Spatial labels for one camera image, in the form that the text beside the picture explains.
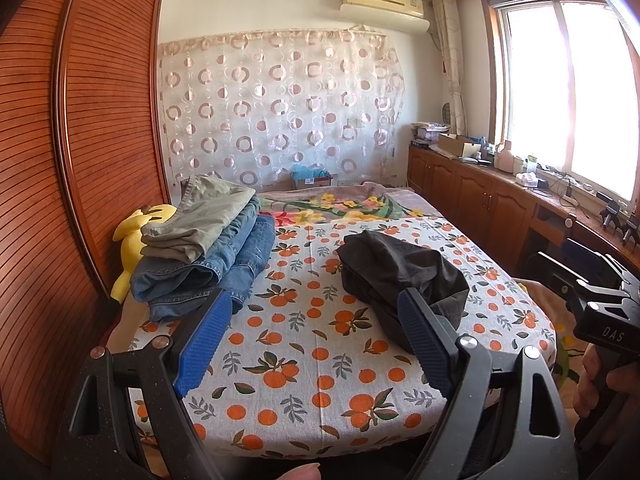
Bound black pants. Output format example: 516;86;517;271
337;231;470;352

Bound person's right hand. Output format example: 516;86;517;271
573;344;639;418

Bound person's left hand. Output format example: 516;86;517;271
278;463;321;480

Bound light blue folded jeans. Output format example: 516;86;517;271
130;195;260;302

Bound orange print bed sheet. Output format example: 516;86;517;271
127;214;558;460

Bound wooden sideboard cabinet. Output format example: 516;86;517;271
407;145;639;275

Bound yellow Pikachu plush toy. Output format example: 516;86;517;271
111;204;177;304

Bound floral pink blanket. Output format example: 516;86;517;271
258;182;442;226

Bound olive green folded pants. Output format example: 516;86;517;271
141;174;255;263

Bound white plastic jug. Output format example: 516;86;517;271
494;140;514;174

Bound open cardboard box on cabinet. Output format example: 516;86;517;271
437;133;482;158

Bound stack of books and papers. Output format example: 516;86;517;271
411;122;450;146

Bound cardboard box with blue items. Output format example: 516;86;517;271
291;165;333;190

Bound wooden slatted wardrobe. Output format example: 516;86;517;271
1;0;168;464

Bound sheer circle pattern curtain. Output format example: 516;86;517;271
157;29;405;190

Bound tied beige window curtain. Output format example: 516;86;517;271
432;0;466;136

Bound window with wooden frame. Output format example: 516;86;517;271
480;0;639;208

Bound white wall air conditioner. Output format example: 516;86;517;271
340;0;431;34

